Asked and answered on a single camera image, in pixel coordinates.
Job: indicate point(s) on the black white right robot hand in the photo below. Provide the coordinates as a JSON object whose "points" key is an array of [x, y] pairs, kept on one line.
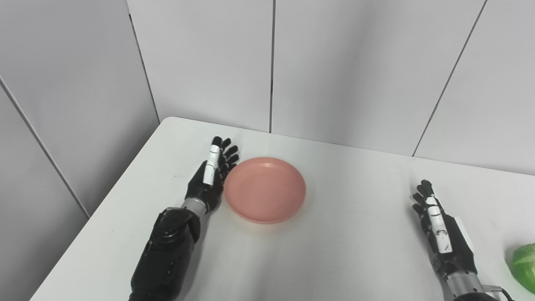
{"points": [[447, 242]]}

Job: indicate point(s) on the pink plate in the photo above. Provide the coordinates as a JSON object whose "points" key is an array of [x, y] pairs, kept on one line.
{"points": [[264, 190]]}

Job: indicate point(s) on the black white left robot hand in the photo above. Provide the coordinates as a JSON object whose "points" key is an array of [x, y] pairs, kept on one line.
{"points": [[207, 184]]}

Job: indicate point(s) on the green white cabbage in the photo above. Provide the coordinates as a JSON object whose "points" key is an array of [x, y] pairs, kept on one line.
{"points": [[524, 267]]}

